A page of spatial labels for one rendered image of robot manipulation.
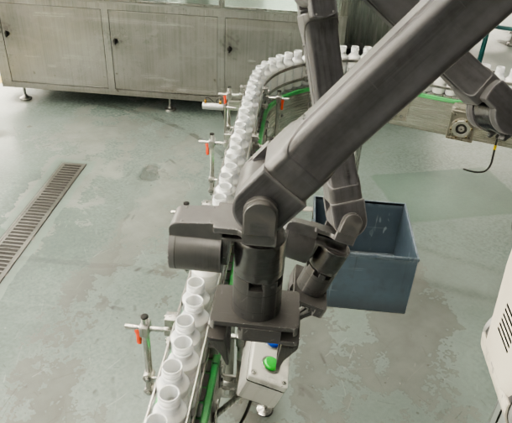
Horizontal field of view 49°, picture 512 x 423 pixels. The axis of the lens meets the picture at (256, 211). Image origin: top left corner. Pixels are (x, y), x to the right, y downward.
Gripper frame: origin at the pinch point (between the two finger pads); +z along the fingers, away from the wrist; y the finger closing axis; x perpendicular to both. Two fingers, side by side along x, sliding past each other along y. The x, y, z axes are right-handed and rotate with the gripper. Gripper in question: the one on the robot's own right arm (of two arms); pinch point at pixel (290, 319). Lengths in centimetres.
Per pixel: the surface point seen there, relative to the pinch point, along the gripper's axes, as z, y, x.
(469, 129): -1, -158, 79
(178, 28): 73, -354, -80
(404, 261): 12, -55, 39
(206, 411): 22.3, 9.2, -8.1
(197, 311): 9.2, -2.8, -16.8
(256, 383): 9.5, 9.5, -2.5
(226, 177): 10, -58, -19
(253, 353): 7.7, 4.4, -4.2
